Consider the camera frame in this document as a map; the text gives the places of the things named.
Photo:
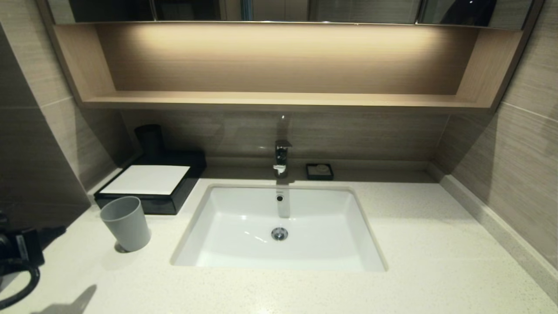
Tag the black tray box white lid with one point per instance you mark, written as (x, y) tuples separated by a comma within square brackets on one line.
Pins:
[(152, 179)]

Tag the chrome sink faucet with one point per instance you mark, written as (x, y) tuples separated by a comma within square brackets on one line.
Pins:
[(282, 157)]

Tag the beige soap bar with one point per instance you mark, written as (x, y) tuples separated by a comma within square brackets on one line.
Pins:
[(322, 168)]

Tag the mirror cabinet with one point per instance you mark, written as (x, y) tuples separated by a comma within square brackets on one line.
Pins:
[(348, 11)]

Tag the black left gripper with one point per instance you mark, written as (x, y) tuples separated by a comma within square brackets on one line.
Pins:
[(28, 248)]

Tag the black cylindrical cup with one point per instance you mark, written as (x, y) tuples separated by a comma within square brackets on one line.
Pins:
[(149, 139)]

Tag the white ceramic sink basin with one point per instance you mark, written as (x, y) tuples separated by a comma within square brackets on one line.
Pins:
[(235, 235)]

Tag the chrome sink drain stopper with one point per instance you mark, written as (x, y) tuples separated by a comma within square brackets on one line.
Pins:
[(279, 233)]

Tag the wooden wall shelf niche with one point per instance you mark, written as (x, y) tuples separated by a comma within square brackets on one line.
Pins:
[(279, 100)]

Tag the grey tumbler cup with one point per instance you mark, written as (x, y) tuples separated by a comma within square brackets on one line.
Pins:
[(128, 226)]

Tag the black soap dish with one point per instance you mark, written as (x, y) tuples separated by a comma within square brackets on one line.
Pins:
[(310, 174)]

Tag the black box drawer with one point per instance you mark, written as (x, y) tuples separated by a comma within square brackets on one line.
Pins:
[(157, 206)]

